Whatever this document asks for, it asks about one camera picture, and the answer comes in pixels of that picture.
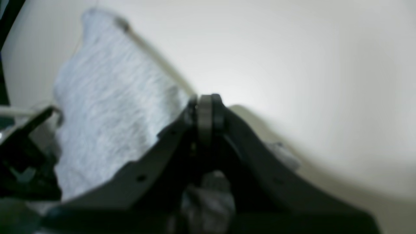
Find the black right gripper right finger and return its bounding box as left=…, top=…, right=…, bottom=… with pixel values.
left=211, top=94, right=380, bottom=234

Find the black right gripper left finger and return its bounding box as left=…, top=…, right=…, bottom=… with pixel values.
left=43, top=95, right=214, bottom=234

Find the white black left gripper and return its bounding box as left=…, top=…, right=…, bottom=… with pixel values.
left=0, top=106, right=62, bottom=200

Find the grey T-shirt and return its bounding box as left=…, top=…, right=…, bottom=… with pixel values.
left=32, top=8, right=301, bottom=234

